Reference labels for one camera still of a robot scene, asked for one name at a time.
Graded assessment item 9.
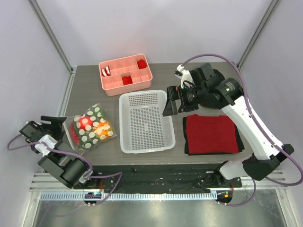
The polka dot zip bag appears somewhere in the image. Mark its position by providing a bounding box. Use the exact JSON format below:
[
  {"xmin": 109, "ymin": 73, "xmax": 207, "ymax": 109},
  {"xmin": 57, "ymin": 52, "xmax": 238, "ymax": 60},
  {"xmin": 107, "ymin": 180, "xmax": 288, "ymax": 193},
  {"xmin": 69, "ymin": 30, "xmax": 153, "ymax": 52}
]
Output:
[{"xmin": 63, "ymin": 103, "xmax": 117, "ymax": 155}]

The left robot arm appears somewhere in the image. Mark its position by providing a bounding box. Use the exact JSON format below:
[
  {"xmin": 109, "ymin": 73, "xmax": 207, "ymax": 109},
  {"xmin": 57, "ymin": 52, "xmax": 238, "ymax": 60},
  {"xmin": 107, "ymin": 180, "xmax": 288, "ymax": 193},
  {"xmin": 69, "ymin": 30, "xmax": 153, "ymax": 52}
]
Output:
[{"xmin": 19, "ymin": 116, "xmax": 101, "ymax": 189}]

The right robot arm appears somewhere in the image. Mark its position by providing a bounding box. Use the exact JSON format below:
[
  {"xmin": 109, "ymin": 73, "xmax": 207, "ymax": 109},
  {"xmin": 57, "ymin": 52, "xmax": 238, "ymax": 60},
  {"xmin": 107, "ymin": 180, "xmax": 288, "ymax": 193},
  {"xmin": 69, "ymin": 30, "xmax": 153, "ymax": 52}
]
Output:
[{"xmin": 162, "ymin": 63, "xmax": 294, "ymax": 187}]

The red fake tomato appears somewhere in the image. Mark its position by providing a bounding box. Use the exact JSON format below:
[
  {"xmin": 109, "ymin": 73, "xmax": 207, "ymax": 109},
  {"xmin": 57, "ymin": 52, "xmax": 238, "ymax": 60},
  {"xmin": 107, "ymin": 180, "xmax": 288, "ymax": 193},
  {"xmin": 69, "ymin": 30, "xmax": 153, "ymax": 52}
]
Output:
[{"xmin": 77, "ymin": 116, "xmax": 90, "ymax": 129}]

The white plastic basket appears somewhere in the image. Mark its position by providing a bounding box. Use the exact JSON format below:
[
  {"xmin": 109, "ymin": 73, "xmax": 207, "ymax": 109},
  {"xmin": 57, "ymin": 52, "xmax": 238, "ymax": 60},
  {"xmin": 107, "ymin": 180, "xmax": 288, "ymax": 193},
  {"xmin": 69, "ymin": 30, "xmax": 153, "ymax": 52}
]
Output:
[{"xmin": 119, "ymin": 90, "xmax": 176, "ymax": 154}]

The red folded shirt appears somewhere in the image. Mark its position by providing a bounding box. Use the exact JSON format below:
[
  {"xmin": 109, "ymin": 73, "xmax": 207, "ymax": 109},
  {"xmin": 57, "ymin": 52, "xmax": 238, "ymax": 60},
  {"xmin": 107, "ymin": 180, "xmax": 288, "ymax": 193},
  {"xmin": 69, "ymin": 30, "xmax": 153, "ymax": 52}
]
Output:
[{"xmin": 186, "ymin": 114, "xmax": 239, "ymax": 155}]

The red rolled sock front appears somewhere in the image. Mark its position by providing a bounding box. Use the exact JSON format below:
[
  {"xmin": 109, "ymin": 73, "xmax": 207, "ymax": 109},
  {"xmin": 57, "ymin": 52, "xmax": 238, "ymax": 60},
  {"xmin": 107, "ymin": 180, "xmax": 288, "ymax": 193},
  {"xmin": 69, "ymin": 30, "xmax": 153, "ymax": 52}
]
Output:
[{"xmin": 122, "ymin": 76, "xmax": 133, "ymax": 86}]

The red rolled sock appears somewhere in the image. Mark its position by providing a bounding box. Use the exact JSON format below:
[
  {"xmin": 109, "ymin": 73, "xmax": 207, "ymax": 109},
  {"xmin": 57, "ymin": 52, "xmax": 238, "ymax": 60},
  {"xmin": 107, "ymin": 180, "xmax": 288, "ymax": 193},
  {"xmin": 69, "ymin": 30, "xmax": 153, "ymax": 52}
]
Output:
[
  {"xmin": 137, "ymin": 59, "xmax": 147, "ymax": 69},
  {"xmin": 122, "ymin": 76, "xmax": 133, "ymax": 86}
]

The red rolled sock back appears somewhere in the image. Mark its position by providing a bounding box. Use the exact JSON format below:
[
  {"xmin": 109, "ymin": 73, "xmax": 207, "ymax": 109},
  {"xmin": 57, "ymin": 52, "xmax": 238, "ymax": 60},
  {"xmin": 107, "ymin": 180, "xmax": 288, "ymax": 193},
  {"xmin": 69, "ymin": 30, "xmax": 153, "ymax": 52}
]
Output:
[{"xmin": 137, "ymin": 59, "xmax": 147, "ymax": 69}]

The pink divided organizer box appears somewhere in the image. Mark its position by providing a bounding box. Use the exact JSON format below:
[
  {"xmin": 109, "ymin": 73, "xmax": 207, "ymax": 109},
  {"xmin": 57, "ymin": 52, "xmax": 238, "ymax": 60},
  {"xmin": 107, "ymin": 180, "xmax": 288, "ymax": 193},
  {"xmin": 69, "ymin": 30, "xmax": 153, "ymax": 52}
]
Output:
[{"xmin": 98, "ymin": 54, "xmax": 153, "ymax": 96}]

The red white striped sock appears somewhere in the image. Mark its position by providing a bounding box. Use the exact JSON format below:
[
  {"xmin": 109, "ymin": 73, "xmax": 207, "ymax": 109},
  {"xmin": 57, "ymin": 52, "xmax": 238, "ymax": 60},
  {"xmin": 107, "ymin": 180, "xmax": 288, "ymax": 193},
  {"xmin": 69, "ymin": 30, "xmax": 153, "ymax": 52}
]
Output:
[{"xmin": 101, "ymin": 66, "xmax": 111, "ymax": 77}]

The black folded cloth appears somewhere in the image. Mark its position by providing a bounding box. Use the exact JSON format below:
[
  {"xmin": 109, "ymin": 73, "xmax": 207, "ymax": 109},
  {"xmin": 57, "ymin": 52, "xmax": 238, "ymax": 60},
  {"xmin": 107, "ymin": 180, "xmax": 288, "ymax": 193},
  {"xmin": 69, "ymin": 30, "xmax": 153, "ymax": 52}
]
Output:
[{"xmin": 182, "ymin": 115, "xmax": 245, "ymax": 157}]

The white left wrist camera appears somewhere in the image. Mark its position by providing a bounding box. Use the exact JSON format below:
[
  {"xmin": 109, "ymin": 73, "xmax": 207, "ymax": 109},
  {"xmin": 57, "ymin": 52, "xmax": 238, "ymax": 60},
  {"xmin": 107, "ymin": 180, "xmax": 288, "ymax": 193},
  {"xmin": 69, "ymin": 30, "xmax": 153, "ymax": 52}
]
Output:
[{"xmin": 35, "ymin": 135, "xmax": 57, "ymax": 156}]

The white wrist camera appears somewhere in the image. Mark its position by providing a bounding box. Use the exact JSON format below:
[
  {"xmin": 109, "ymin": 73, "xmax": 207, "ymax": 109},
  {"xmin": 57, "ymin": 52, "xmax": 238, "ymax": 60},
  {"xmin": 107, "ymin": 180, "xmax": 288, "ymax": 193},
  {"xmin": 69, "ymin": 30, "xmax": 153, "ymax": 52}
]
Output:
[
  {"xmin": 175, "ymin": 64, "xmax": 194, "ymax": 88},
  {"xmin": 35, "ymin": 135, "xmax": 57, "ymax": 156}
]

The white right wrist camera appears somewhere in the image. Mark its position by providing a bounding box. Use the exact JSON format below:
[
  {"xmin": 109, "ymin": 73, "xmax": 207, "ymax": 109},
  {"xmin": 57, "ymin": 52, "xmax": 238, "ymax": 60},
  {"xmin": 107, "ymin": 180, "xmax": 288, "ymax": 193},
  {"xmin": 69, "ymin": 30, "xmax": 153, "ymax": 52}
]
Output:
[{"xmin": 175, "ymin": 64, "xmax": 194, "ymax": 88}]

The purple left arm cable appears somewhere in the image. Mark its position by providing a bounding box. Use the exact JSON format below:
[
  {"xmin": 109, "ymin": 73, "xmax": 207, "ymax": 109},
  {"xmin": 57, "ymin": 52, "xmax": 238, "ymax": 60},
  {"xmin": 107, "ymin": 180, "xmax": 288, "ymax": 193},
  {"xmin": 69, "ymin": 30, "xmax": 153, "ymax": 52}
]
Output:
[{"xmin": 7, "ymin": 133, "xmax": 123, "ymax": 206}]

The white slotted cable duct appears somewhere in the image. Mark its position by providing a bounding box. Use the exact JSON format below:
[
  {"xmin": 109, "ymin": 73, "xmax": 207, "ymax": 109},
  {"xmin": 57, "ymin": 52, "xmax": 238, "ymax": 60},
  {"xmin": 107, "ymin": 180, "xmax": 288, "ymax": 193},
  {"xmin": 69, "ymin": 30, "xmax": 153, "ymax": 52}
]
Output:
[{"xmin": 40, "ymin": 191, "xmax": 217, "ymax": 202}]

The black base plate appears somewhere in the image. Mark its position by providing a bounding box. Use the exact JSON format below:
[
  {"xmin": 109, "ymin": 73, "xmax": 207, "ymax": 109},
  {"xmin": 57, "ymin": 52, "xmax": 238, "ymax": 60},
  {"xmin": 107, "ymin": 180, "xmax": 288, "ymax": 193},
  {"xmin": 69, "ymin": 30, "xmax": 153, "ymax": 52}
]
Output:
[{"xmin": 74, "ymin": 164, "xmax": 242, "ymax": 194}]

